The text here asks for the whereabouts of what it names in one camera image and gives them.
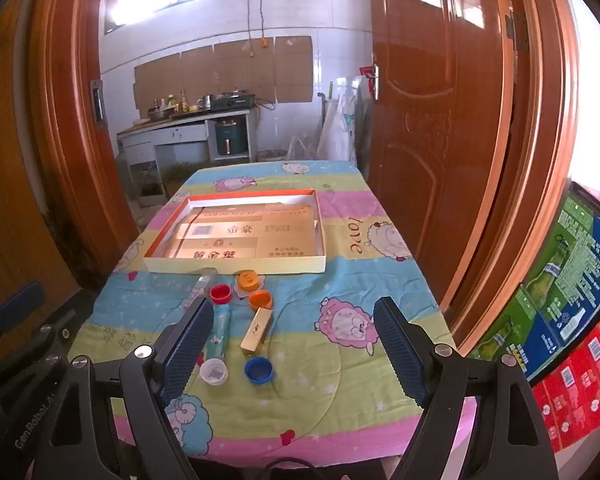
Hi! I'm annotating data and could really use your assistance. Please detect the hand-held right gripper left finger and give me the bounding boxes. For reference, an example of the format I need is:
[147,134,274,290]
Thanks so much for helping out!
[35,297,216,480]

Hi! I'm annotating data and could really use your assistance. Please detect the clear plastic bag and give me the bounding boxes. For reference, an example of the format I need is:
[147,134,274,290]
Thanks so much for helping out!
[286,135,318,162]

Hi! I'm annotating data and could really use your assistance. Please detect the cartoon sheep printed tablecloth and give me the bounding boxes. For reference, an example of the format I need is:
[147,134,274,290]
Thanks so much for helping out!
[72,160,478,461]

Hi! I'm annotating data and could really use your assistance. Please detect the dark green air fryer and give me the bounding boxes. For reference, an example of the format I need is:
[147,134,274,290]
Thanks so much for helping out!
[215,119,241,157]

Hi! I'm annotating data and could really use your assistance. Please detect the white bottle cap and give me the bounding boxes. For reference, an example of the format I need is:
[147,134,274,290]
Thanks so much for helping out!
[199,358,229,387]

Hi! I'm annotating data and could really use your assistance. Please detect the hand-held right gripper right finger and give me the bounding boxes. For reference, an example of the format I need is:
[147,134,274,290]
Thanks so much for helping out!
[373,296,559,480]

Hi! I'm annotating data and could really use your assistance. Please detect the door hinge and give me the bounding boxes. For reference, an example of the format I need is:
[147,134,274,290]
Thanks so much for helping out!
[506,12,530,52]

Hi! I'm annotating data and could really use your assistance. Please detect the red carton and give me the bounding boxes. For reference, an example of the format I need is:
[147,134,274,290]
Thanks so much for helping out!
[530,325,600,456]

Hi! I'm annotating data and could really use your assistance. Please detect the white woven sack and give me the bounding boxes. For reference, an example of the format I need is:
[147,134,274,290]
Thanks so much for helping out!
[317,92,358,163]

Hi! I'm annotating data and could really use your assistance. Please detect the metal strike plate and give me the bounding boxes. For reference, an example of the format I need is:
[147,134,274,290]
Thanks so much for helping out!
[90,79,106,123]

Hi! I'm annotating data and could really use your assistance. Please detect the orange-rimmed cardboard tray box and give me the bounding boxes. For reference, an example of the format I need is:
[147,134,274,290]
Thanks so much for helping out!
[143,189,327,275]

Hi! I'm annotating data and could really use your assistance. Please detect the wooden door frame post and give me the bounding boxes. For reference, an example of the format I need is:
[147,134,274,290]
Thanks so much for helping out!
[450,0,581,356]
[27,0,141,286]

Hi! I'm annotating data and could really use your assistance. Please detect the black gas stove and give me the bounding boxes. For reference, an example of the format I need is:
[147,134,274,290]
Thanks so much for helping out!
[210,91,257,110]

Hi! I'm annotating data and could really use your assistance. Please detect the gold rectangular box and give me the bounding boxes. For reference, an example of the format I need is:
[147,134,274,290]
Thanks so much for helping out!
[240,308,273,356]

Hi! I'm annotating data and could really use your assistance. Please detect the slim translucent pink case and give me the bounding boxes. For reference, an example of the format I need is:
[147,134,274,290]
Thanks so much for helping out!
[182,267,218,310]

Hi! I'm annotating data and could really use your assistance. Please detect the brown wooden panel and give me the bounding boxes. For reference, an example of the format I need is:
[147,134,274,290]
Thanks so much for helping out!
[0,0,81,361]

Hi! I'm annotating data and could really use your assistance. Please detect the cardboard wall panel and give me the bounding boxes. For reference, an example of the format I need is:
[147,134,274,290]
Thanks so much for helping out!
[134,36,314,111]

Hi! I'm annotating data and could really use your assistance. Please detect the potted green plants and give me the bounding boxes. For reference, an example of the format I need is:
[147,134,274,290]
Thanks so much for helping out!
[161,162,193,183]

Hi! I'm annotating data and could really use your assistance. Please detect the glossy wooden door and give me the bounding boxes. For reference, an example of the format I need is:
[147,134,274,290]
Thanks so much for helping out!
[367,0,516,311]

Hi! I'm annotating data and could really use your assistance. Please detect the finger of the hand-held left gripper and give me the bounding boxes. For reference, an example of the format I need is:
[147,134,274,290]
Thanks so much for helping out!
[0,309,78,386]
[0,281,46,342]

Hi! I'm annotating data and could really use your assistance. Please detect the blue bottle cap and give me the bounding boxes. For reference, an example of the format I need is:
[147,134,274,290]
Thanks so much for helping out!
[244,356,274,385]

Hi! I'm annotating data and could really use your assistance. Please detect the green beer carton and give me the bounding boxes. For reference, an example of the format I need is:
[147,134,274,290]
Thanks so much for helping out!
[467,180,600,386]

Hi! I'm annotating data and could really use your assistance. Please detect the teal slim box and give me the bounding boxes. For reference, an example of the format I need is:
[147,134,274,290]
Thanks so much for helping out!
[206,305,232,361]

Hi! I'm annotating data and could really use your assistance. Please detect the white kitchen cabinet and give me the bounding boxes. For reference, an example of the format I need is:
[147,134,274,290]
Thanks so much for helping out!
[117,107,261,206]

